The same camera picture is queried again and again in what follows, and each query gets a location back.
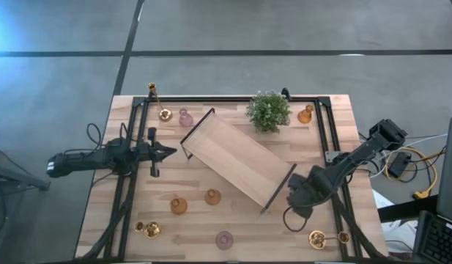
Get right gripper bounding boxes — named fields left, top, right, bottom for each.
left=286, top=173, right=322, bottom=220

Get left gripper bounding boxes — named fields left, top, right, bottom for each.
left=136, top=127, right=178, bottom=178

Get tall gold candlestick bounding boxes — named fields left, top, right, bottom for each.
left=147, top=82, right=174, bottom=123
left=308, top=230, right=350, bottom=251

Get amber ribbed glass candle holder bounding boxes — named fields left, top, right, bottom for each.
left=204, top=188, right=222, bottom=206
left=297, top=104, right=315, bottom=125
left=169, top=197, right=188, bottom=216

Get short gold candlestick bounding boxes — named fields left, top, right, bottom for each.
left=134, top=220, right=162, bottom=240

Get pink ribbed glass candle holder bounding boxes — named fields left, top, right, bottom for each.
left=215, top=230, right=234, bottom=251
left=178, top=107, right=194, bottom=128

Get wooden shelf with black legs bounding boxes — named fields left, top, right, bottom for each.
left=179, top=107, right=298, bottom=216

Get green potted plant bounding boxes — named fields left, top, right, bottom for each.
left=245, top=89, right=293, bottom=133

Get white paper sheets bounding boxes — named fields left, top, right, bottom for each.
left=371, top=188, right=419, bottom=254

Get black power adapter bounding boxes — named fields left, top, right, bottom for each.
left=388, top=151, right=412, bottom=180

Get black side table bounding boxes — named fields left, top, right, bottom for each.
left=377, top=194, right=439, bottom=224

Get grey laptop computer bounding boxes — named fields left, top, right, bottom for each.
left=412, top=116, right=452, bottom=264

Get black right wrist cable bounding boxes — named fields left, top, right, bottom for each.
left=282, top=205, right=311, bottom=233

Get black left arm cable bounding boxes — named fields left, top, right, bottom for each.
left=86, top=122, right=104, bottom=150

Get black aluminium table frame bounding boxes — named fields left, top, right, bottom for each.
left=78, top=95, right=390, bottom=262

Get yellow cable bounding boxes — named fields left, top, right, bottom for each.
left=385, top=146, right=439, bottom=201

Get white cable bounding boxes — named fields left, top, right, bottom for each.
left=370, top=133, right=448, bottom=179

